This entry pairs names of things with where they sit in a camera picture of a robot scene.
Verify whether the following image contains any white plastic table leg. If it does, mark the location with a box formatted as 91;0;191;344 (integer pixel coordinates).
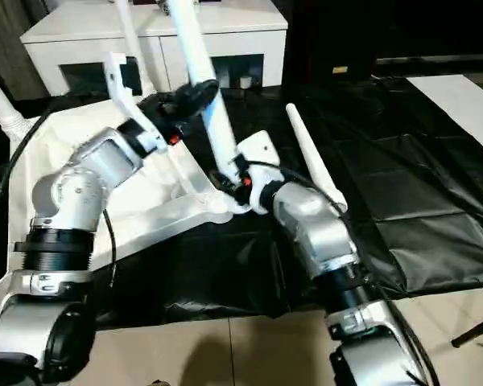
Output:
166;0;252;215
0;63;27;134
285;103;349;212
113;0;156;96

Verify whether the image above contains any white plastic table top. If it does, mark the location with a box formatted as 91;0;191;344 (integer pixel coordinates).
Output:
0;94;233;307

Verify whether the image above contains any white sideboard cabinet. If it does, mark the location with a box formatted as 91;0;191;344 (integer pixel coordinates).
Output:
19;0;288;97

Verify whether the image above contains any black plastic mat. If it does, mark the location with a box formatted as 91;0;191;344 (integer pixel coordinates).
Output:
0;77;483;327

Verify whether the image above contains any dark grey curtain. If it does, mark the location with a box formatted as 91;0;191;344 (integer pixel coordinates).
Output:
0;0;50;102

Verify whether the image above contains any black low cabinet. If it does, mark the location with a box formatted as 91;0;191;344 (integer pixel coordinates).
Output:
283;0;483;82

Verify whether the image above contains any white flat board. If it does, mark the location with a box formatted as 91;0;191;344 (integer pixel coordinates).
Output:
406;73;483;160

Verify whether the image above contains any black tripod leg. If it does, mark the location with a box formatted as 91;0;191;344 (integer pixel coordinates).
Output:
450;316;483;349

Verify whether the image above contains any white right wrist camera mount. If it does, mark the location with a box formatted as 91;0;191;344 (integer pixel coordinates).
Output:
236;129;285;215

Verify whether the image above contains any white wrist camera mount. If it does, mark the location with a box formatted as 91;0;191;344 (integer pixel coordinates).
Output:
236;129;285;215
103;51;167;156

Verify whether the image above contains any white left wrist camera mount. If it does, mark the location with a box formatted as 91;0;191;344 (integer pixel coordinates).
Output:
103;51;167;156

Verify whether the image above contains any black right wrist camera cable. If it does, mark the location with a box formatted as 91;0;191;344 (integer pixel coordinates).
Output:
244;158;440;386

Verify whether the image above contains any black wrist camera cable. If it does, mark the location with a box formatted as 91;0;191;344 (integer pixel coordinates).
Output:
0;103;72;323
244;158;440;386

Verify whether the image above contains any black left wrist camera cable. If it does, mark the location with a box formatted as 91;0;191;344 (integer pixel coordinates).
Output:
0;103;72;323

